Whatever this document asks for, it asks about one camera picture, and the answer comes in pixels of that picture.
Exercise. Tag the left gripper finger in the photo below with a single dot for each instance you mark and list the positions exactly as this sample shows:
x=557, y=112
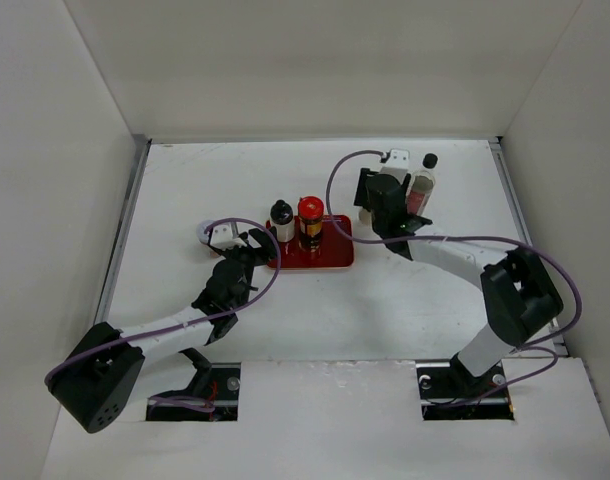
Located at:
x=219, y=251
x=262, y=245

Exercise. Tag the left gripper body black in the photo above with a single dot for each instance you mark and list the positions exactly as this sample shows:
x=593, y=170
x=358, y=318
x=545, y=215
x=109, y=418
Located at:
x=247, y=257

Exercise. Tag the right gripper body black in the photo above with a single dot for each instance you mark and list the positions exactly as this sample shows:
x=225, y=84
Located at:
x=377, y=224

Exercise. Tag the jar with dark grey lid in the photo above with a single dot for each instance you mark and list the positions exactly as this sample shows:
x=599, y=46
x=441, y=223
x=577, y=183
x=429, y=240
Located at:
x=365, y=216

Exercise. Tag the jar with white pink lid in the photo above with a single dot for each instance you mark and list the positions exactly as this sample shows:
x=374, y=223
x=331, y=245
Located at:
x=203, y=232

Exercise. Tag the white bottle black cap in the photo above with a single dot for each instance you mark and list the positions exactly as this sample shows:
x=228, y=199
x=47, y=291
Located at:
x=281, y=217

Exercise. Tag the tall clear bottle black cap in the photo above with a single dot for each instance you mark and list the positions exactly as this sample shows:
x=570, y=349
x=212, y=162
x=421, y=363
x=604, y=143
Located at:
x=422, y=185

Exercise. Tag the red lid sauce jar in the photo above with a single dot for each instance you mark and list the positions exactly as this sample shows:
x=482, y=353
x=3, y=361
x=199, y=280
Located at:
x=310, y=211

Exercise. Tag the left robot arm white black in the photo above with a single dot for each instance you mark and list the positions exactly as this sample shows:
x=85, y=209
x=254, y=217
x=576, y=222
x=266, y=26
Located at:
x=99, y=378

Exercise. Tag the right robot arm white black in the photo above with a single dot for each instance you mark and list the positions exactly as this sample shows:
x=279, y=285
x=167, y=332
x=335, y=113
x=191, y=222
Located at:
x=518, y=293

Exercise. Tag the red lacquer tray gold emblem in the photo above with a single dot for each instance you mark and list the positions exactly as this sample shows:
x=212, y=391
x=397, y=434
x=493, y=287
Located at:
x=332, y=251

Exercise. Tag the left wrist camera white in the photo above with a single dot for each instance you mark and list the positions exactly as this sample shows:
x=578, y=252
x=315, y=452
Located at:
x=225, y=237

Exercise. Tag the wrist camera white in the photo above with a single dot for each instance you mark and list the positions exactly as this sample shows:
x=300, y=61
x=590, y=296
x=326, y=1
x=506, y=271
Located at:
x=395, y=163
x=225, y=237

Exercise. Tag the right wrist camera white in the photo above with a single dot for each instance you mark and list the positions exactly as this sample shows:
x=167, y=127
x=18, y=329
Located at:
x=395, y=163

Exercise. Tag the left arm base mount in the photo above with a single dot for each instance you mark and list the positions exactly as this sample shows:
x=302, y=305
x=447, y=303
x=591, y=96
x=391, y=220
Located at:
x=211, y=395

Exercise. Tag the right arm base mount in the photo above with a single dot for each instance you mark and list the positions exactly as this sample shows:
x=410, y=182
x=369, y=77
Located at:
x=444, y=399

